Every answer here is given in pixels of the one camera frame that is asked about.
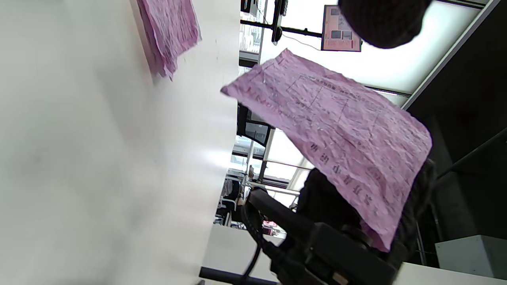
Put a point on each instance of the monitor with lit screen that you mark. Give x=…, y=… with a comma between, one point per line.
x=340, y=31

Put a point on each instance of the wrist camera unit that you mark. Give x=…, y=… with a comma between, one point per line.
x=340, y=257

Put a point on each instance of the grey cabinet box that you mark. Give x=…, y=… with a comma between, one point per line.
x=471, y=257

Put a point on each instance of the person's right hand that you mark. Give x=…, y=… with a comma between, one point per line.
x=321, y=198

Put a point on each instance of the dark desk monitor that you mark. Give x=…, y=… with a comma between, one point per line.
x=257, y=132

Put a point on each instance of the pink paper invoice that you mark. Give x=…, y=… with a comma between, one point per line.
x=170, y=31
x=336, y=130

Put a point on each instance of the person's left hand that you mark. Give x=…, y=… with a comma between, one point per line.
x=382, y=19

